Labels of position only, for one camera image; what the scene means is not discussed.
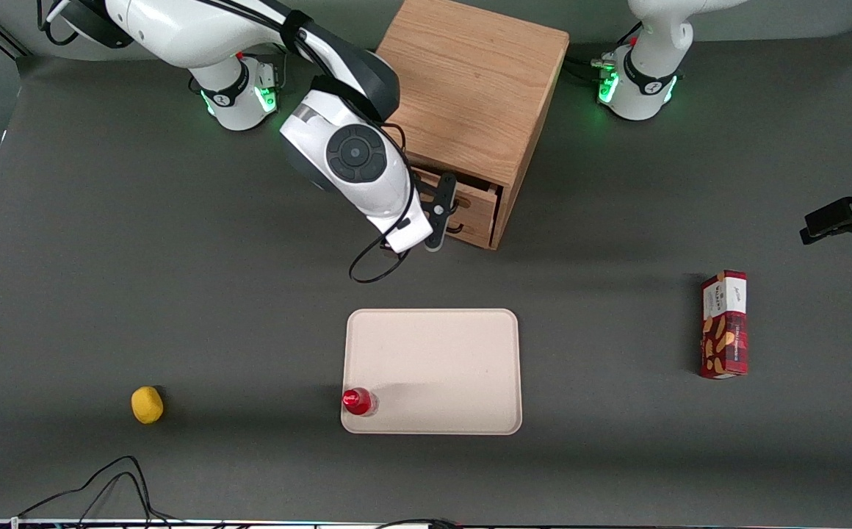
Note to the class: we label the yellow lemon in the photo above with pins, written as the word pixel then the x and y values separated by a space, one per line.
pixel 147 405

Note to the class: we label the beige plastic tray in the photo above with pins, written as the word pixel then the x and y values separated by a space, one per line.
pixel 433 360

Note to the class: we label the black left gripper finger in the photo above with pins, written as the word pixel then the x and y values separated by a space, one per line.
pixel 834 210
pixel 830 229

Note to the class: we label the red snack box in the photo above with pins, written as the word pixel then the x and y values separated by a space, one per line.
pixel 725 330

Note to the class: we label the wooden drawer cabinet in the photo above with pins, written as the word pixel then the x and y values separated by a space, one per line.
pixel 477 81

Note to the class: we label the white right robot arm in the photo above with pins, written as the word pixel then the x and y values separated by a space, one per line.
pixel 198 29

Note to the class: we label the red capped bottle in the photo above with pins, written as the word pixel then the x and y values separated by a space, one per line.
pixel 357 401

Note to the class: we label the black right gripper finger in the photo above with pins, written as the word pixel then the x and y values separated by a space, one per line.
pixel 447 192
pixel 426 195

